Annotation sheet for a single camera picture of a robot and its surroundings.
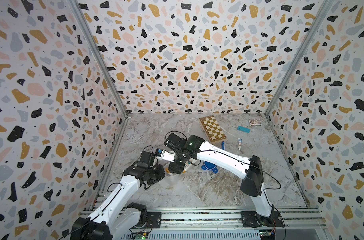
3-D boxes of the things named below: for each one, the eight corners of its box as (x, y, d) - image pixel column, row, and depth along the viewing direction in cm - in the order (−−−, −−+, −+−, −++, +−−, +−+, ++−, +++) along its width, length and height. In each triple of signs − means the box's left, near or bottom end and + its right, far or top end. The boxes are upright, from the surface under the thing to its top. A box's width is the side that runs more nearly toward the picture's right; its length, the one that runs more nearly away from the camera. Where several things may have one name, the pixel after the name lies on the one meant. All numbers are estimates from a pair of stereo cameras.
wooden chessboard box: (211, 144, 106) (211, 142, 103) (199, 121, 121) (199, 118, 118) (226, 140, 109) (227, 137, 106) (213, 117, 123) (213, 114, 121)
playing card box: (250, 126, 118) (251, 124, 116) (248, 121, 121) (249, 119, 120) (261, 126, 118) (262, 124, 116) (259, 121, 121) (260, 119, 120)
